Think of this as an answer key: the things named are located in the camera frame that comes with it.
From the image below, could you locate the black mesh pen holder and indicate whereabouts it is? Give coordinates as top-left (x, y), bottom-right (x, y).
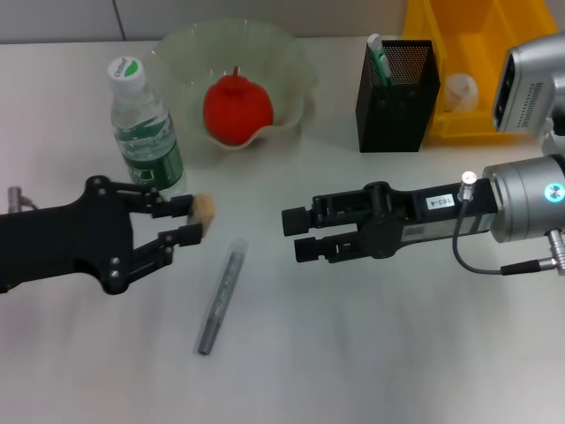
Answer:
top-left (355, 40), bottom-right (441, 154)

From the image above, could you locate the tan eraser with barcode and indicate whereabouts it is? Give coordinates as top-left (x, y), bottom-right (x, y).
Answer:
top-left (187, 193), bottom-right (217, 239)

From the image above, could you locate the right wrist camera housing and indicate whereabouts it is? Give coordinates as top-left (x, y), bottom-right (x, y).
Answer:
top-left (491, 33), bottom-right (565, 156)

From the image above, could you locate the yellow plastic bin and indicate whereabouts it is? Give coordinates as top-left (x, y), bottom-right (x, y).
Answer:
top-left (402, 0), bottom-right (560, 145)

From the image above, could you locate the green pen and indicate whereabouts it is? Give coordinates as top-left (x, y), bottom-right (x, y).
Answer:
top-left (366, 33), bottom-right (395, 88)

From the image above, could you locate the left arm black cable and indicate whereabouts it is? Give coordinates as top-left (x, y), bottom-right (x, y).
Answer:
top-left (6, 185), bottom-right (41, 212)

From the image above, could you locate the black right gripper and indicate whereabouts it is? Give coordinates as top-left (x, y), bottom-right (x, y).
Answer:
top-left (281, 178), bottom-right (494, 266)

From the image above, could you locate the orange fruit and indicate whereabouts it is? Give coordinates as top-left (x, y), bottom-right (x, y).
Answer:
top-left (201, 64), bottom-right (275, 148)

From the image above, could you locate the grey pen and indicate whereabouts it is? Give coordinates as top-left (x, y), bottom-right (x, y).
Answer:
top-left (195, 240), bottom-right (247, 357)

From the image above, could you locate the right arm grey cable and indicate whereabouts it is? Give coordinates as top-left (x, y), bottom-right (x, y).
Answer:
top-left (452, 170), bottom-right (565, 277)

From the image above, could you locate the green label water bottle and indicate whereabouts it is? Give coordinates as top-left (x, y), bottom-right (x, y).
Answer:
top-left (105, 56), bottom-right (187, 198)

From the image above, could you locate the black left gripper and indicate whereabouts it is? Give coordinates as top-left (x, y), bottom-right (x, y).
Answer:
top-left (0, 175), bottom-right (206, 296)

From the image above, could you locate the pale green glass bowl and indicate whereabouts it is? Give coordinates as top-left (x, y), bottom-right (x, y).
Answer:
top-left (145, 18), bottom-right (319, 152)

